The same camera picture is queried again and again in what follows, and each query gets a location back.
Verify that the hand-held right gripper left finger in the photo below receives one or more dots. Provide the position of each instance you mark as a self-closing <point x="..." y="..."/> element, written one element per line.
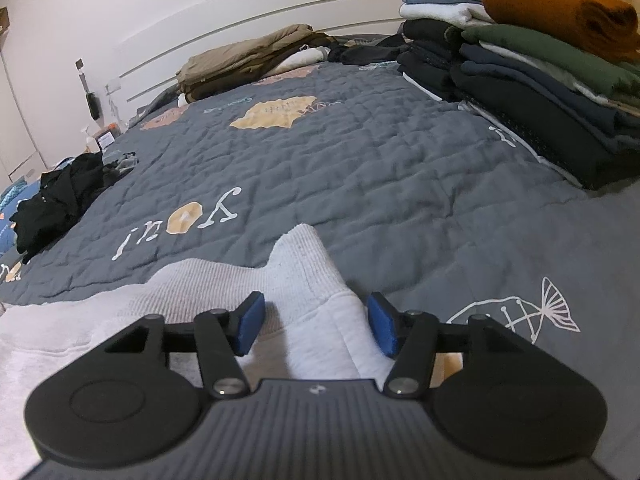
<point x="250" y="322"/>

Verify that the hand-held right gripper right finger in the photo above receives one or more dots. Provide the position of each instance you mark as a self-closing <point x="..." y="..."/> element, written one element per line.
<point x="385" y="325"/>

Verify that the white hoodie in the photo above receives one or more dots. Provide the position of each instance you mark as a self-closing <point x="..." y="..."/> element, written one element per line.
<point x="300" y="270"/>

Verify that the black clothes pile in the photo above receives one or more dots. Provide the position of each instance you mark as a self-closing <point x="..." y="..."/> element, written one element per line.
<point x="60" y="200"/>

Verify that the stack of dark folded clothes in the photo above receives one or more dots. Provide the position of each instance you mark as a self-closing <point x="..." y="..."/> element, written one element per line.
<point x="525" y="110"/>

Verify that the khaki folded clothes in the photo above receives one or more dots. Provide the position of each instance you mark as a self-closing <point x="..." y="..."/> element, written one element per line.
<point x="240" y="60"/>

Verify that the grey printed quilt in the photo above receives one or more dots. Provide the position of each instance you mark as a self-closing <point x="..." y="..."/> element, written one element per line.
<point x="375" y="160"/>

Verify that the bedside clutter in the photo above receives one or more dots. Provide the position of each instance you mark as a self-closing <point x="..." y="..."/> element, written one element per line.
<point x="106" y="137"/>

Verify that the blue patterned blanket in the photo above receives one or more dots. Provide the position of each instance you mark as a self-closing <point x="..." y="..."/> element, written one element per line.
<point x="15" y="205"/>

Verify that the white crumpled garment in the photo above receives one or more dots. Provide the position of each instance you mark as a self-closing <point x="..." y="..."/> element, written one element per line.
<point x="300" y="59"/>

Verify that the black hanging device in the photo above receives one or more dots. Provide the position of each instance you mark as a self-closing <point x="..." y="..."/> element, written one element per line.
<point x="93" y="105"/>

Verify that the black crumpled garments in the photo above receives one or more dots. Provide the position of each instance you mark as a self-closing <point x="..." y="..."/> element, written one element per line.
<point x="370" y="52"/>

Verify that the white headboard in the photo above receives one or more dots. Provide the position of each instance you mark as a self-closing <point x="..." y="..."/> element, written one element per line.
<point x="225" y="25"/>

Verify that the white wardrobe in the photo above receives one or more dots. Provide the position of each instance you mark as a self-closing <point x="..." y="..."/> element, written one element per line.
<point x="15" y="125"/>

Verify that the dark green folded sweater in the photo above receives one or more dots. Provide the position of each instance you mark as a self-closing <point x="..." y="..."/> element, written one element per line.
<point x="540" y="52"/>

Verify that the white folded sweater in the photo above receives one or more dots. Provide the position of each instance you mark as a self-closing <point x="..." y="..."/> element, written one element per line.
<point x="440" y="12"/>

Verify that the rust brown folded sweater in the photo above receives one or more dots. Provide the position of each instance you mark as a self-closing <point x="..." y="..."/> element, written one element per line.
<point x="560" y="15"/>

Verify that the brown cardboard box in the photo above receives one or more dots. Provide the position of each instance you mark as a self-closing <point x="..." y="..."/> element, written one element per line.
<point x="4" y="25"/>

